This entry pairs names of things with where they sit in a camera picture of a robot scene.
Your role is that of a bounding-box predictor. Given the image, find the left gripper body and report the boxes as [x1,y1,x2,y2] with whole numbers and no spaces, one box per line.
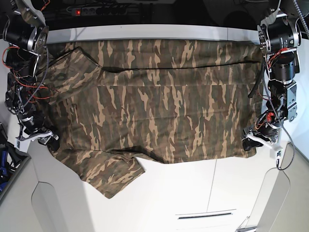
[246,111,281,143]

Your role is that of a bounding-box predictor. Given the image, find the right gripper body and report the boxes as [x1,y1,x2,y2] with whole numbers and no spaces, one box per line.
[18,113,47,135]

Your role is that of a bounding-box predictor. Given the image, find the camouflage T-shirt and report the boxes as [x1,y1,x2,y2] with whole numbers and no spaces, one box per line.
[45,39,262,198]

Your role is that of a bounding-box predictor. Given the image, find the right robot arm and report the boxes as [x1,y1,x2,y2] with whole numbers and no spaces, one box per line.
[0,0,59,153]

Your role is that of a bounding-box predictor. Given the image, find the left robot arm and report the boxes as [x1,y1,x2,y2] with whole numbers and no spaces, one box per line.
[242,0,302,151]

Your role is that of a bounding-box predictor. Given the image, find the blue and black clutter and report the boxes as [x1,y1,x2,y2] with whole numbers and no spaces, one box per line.
[0,122,30,198]

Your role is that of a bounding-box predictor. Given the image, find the black power strip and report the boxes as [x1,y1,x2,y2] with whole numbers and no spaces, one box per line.
[67,5,127,16]

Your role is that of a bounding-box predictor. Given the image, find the black camera cable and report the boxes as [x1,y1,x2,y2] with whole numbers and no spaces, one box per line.
[275,120,296,171]

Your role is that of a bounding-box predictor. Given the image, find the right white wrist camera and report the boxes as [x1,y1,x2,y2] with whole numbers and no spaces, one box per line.
[14,130,59,153]

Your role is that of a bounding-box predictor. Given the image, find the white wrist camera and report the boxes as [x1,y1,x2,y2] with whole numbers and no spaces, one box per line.
[242,132,283,159]
[14,130,59,153]

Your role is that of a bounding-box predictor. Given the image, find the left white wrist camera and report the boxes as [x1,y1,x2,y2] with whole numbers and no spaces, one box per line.
[242,132,283,159]

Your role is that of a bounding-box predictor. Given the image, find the grey corrugated cable conduit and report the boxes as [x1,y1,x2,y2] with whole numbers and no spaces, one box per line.
[293,0,309,32]

